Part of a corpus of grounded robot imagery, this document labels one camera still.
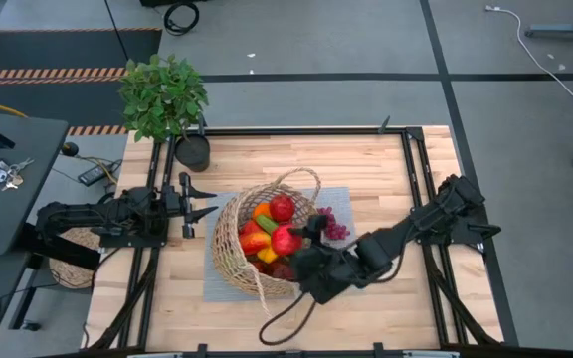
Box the dark red apple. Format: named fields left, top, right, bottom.
left=265, top=261, right=298, bottom=281

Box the red pomegranate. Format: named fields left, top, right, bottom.
left=268, top=194, right=297, bottom=224
left=270, top=223, right=304, bottom=258

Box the desk with grey metal legs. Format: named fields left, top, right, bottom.
left=523, top=0, right=573, bottom=41

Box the round woven mat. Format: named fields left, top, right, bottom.
left=48, top=227, right=104, bottom=291

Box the small green vegetable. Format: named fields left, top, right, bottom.
left=255, top=213, right=281, bottom=236

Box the pink grape bunch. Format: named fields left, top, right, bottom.
left=315, top=206, right=351, bottom=241

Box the yellow bell pepper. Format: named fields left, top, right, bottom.
left=256, top=246, right=280, bottom=265

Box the grey woven placemat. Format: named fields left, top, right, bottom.
left=202, top=186, right=355, bottom=303

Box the black power adapter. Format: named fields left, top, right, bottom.
left=77, top=158, right=123, bottom=188

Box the black aluminium table frame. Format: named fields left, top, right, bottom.
left=87, top=114, right=519, bottom=358

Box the green leafy plant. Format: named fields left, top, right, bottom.
left=116, top=53, right=212, bottom=145

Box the woven wicker basket with handles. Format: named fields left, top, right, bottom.
left=210, top=166, right=323, bottom=347

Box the black hazard-striped floor mat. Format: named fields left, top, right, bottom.
left=0, top=28, right=164, bottom=136

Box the red orange peach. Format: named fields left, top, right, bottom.
left=240, top=218, right=263, bottom=236

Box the dark grey side desk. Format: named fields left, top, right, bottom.
left=0, top=110, right=70, bottom=257

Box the bunch of metal keys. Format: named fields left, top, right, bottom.
left=0, top=157, right=36, bottom=193

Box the dark round plant pot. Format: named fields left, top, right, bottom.
left=173, top=132, right=212, bottom=174

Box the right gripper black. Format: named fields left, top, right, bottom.
left=288, top=214, right=367, bottom=305

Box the coiled black cable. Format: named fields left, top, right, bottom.
left=162, top=1, right=201, bottom=38

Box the orange fruit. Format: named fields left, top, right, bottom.
left=251, top=201, right=273, bottom=220

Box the white floor cable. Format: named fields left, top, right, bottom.
left=483, top=3, right=573, bottom=102

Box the black desk support beam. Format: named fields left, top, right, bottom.
left=10, top=222, right=102, bottom=332

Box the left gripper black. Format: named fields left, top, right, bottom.
left=162, top=172, right=219, bottom=239

